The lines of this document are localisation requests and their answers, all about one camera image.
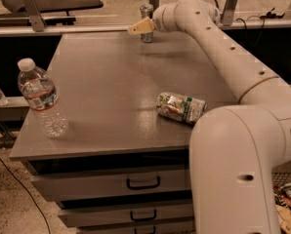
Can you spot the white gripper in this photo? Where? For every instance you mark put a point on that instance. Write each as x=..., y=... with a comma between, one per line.
x=158, y=22

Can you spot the silver blue redbull can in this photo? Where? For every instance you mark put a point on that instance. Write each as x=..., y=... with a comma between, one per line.
x=146, y=11

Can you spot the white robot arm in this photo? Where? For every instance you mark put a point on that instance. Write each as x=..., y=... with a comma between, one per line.
x=232, y=149

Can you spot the crushed green white can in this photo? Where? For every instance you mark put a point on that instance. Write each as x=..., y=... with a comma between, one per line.
x=180, y=107

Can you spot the clear plastic water bottle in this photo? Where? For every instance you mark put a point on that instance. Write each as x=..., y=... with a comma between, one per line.
x=41, y=94

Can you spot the grey drawer cabinet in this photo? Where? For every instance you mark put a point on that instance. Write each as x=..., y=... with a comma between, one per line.
x=108, y=84

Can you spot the top grey drawer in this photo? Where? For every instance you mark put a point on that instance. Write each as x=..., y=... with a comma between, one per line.
x=112, y=183

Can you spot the grey drawer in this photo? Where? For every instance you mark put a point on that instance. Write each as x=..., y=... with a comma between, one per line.
x=112, y=183
x=131, y=213
x=161, y=228

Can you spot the middle grey drawer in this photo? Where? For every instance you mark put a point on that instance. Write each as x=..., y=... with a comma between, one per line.
x=131, y=213

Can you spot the bottom grey drawer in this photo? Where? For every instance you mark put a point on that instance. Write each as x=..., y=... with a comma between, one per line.
x=161, y=228

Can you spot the snack bag in basket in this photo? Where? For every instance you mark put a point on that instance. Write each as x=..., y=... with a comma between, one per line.
x=282, y=197

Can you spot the right metal bracket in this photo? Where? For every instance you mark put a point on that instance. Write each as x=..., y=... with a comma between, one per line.
x=228, y=12

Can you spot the left metal bracket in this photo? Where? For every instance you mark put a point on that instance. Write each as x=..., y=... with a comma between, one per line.
x=36, y=21

